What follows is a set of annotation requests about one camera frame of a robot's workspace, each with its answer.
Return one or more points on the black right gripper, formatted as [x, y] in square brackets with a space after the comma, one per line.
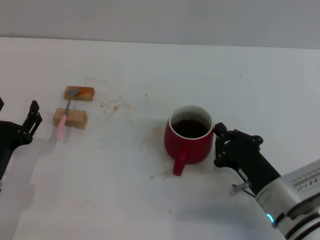
[250, 165]

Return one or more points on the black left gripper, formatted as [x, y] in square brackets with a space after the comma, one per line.
[8, 140]

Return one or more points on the red ceramic coffee cup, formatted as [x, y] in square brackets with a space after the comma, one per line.
[190, 152]

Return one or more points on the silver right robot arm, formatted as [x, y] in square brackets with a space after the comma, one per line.
[300, 200]

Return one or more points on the plain wooden block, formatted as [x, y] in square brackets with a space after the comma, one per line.
[76, 118]

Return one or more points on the orange stained wooden block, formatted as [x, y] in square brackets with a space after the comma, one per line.
[86, 93]

